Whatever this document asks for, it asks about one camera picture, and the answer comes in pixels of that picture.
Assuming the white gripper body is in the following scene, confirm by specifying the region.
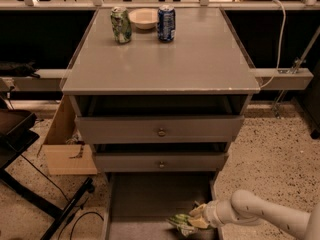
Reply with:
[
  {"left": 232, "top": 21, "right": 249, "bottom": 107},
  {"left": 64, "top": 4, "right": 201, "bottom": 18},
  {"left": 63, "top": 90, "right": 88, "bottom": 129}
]
[{"left": 203, "top": 200, "right": 223, "bottom": 228}]

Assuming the white cable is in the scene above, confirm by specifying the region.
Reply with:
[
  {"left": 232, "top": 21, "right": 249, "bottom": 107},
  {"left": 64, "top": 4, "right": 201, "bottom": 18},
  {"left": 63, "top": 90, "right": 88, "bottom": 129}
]
[{"left": 259, "top": 0, "right": 288, "bottom": 89}]

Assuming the grey bottom drawer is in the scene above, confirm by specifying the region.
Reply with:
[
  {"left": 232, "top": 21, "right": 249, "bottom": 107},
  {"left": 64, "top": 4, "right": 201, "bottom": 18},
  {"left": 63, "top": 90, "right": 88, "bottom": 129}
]
[{"left": 101, "top": 172, "right": 219, "bottom": 240}]

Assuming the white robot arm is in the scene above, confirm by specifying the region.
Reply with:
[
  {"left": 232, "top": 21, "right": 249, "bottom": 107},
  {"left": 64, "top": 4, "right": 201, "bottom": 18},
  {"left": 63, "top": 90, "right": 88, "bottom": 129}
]
[{"left": 188, "top": 190, "right": 320, "bottom": 240}]

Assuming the grey drawer cabinet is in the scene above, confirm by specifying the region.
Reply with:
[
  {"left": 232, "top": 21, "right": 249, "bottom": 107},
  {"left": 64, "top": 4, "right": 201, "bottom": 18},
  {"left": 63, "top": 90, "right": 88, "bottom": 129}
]
[{"left": 61, "top": 7, "right": 261, "bottom": 240}]

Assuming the grey drawer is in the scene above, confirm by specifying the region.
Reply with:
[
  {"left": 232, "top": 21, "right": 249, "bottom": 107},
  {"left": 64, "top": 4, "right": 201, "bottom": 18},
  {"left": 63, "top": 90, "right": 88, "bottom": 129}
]
[
  {"left": 101, "top": 172, "right": 219, "bottom": 240},
  {"left": 72, "top": 95, "right": 244, "bottom": 144},
  {"left": 94, "top": 143, "right": 228, "bottom": 172}
]

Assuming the black chair stand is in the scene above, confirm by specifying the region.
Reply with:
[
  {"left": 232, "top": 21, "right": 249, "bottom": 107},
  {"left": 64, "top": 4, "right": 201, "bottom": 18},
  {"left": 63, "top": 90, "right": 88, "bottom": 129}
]
[{"left": 0, "top": 78, "right": 96, "bottom": 240}]

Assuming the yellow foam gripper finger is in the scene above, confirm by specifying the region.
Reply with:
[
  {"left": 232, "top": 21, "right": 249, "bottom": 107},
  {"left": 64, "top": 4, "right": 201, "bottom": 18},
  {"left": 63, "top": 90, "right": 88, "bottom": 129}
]
[
  {"left": 189, "top": 204, "right": 206, "bottom": 218},
  {"left": 188, "top": 217, "right": 209, "bottom": 229}
]

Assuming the black floor cable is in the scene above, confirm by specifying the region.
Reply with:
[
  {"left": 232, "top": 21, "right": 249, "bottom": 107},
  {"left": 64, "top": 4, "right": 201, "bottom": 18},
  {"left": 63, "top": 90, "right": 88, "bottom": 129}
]
[{"left": 20, "top": 153, "right": 105, "bottom": 240}]

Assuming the green jalapeno chip bag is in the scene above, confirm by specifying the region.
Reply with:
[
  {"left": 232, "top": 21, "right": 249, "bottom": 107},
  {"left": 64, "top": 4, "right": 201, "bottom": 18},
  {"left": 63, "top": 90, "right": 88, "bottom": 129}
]
[{"left": 167, "top": 212, "right": 198, "bottom": 237}]

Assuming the grey middle drawer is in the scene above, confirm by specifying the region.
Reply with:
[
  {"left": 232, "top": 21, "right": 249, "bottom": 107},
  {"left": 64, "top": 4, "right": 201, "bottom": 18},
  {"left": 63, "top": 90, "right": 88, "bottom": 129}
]
[{"left": 94, "top": 143, "right": 228, "bottom": 172}]

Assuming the blue soda can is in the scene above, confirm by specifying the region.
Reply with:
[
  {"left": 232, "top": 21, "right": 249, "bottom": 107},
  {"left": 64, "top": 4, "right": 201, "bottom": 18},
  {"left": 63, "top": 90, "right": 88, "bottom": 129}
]
[{"left": 157, "top": 5, "right": 176, "bottom": 42}]

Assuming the white ceramic bowl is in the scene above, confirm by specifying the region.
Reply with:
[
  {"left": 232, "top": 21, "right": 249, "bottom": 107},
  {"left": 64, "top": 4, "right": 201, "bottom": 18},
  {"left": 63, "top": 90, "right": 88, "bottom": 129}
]
[{"left": 129, "top": 8, "right": 158, "bottom": 30}]

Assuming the green soda can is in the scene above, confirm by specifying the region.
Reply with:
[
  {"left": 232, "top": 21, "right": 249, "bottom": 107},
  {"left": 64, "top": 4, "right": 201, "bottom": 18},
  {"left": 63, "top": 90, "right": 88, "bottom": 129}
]
[{"left": 110, "top": 6, "right": 132, "bottom": 44}]

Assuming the grey top drawer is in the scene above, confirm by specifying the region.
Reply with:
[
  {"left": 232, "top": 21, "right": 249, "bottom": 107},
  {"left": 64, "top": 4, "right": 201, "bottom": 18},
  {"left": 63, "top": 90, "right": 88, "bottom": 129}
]
[{"left": 72, "top": 95, "right": 244, "bottom": 144}]

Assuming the open cardboard box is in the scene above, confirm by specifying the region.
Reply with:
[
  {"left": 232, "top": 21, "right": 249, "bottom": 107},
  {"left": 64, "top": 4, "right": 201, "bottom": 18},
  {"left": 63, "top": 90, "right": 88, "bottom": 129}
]
[{"left": 41, "top": 96, "right": 97, "bottom": 175}]

